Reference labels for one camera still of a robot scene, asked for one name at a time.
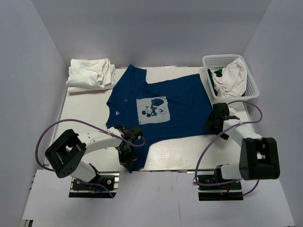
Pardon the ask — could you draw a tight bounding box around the white plastic laundry basket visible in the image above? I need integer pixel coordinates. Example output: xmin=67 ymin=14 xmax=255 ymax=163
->
xmin=202 ymin=54 xmax=259 ymax=103

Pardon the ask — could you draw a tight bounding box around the folded white t-shirt lower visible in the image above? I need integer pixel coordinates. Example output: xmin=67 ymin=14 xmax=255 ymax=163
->
xmin=66 ymin=64 xmax=115 ymax=91

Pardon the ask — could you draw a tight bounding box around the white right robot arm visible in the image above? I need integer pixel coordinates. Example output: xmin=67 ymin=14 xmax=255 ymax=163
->
xmin=205 ymin=103 xmax=280 ymax=189

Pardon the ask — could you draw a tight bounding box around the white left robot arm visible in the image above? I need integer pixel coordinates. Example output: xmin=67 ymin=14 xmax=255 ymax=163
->
xmin=45 ymin=125 xmax=143 ymax=189

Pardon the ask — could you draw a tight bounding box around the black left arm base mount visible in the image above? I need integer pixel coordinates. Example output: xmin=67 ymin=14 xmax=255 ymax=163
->
xmin=69 ymin=173 xmax=119 ymax=199

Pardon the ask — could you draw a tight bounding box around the blue Mickey print t-shirt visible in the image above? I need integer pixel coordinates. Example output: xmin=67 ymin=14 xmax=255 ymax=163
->
xmin=106 ymin=65 xmax=213 ymax=171

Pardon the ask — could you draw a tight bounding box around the crumpled white t-shirt in basket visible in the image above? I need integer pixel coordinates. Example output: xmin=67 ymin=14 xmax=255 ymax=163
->
xmin=213 ymin=58 xmax=248 ymax=98

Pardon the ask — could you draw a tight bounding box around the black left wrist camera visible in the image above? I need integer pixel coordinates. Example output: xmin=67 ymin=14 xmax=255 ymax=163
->
xmin=114 ymin=125 xmax=143 ymax=143

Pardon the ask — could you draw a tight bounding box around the dark green garment in basket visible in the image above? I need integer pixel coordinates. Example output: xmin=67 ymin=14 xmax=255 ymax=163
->
xmin=207 ymin=69 xmax=223 ymax=96

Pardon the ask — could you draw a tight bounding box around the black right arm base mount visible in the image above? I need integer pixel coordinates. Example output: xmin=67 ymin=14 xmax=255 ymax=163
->
xmin=193 ymin=174 xmax=244 ymax=202

